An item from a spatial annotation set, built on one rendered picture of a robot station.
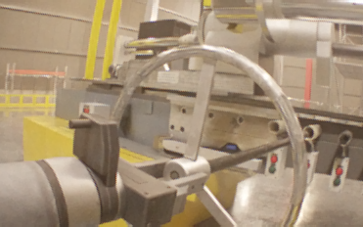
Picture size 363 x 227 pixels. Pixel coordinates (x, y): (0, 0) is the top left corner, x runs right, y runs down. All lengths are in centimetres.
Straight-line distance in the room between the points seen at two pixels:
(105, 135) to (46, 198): 9
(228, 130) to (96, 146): 135
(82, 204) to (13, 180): 7
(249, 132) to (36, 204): 138
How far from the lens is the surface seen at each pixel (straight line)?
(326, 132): 142
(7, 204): 25
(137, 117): 207
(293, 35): 158
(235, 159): 57
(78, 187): 28
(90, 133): 31
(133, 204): 32
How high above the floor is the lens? 99
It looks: 5 degrees down
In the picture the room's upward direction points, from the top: 6 degrees clockwise
